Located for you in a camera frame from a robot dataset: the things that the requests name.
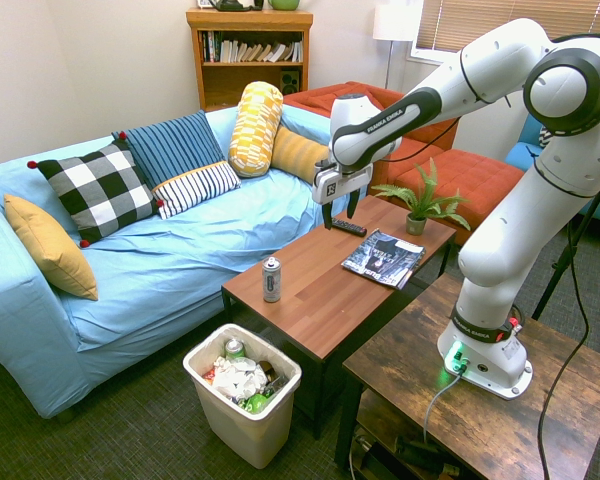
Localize crumpled white paper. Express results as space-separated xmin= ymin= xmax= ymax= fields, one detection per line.
xmin=211 ymin=355 xmax=269 ymax=401

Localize blue striped pillow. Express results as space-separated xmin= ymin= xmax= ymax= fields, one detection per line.
xmin=111 ymin=109 xmax=242 ymax=221

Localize rustic dark wooden stand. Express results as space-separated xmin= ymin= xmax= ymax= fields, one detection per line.
xmin=333 ymin=272 xmax=600 ymax=480

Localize grey base cable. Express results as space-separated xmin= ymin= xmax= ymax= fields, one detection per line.
xmin=422 ymin=360 xmax=469 ymax=445

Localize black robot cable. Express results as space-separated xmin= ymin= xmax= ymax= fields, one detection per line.
xmin=536 ymin=179 xmax=600 ymax=480

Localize orange ottoman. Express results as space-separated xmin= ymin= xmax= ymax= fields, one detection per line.
xmin=372 ymin=148 xmax=525 ymax=247

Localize beige trash bin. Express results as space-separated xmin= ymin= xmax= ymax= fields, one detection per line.
xmin=182 ymin=322 xmax=303 ymax=470

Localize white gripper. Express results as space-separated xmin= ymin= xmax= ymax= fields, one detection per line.
xmin=311 ymin=158 xmax=374 ymax=231

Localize yellow striped bolster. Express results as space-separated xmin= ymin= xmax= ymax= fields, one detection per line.
xmin=270 ymin=125 xmax=331 ymax=185

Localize dark magazine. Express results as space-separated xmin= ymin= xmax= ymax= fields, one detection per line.
xmin=340 ymin=228 xmax=427 ymax=291

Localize light blue sofa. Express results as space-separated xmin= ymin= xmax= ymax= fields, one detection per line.
xmin=0 ymin=103 xmax=333 ymax=420

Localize silver drink can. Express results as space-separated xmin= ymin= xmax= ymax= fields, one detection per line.
xmin=261 ymin=256 xmax=283 ymax=304

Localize black remote control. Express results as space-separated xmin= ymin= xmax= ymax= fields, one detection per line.
xmin=330 ymin=217 xmax=369 ymax=237

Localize wooden window blinds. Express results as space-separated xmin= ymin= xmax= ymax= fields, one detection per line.
xmin=413 ymin=0 xmax=600 ymax=57

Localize wooden coffee table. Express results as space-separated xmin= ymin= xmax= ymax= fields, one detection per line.
xmin=221 ymin=193 xmax=458 ymax=441

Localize wooden bookshelf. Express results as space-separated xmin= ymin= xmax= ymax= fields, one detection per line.
xmin=185 ymin=8 xmax=315 ymax=113

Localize black white checkered pillow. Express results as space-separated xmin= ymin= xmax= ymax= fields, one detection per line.
xmin=26 ymin=131 xmax=166 ymax=249

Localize potted green fern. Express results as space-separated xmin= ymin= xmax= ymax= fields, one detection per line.
xmin=370 ymin=157 xmax=472 ymax=237

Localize blue chair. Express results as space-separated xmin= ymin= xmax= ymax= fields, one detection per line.
xmin=504 ymin=97 xmax=600 ymax=227

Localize mustard yellow pillow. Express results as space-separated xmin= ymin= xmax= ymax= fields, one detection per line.
xmin=3 ymin=193 xmax=100 ymax=302

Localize black tripod stand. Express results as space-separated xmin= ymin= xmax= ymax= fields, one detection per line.
xmin=530 ymin=177 xmax=600 ymax=322

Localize green bottle in trash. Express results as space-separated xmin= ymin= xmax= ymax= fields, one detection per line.
xmin=243 ymin=392 xmax=271 ymax=415

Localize yellow white patterned bolster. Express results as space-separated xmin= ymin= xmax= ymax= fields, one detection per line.
xmin=227 ymin=80 xmax=285 ymax=179

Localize orange armchair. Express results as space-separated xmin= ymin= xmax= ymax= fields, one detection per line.
xmin=282 ymin=80 xmax=460 ymax=166

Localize row of books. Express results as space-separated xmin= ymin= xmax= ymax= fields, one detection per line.
xmin=201 ymin=30 xmax=304 ymax=64

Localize white floor lamp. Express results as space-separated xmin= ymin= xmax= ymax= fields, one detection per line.
xmin=371 ymin=0 xmax=421 ymax=91

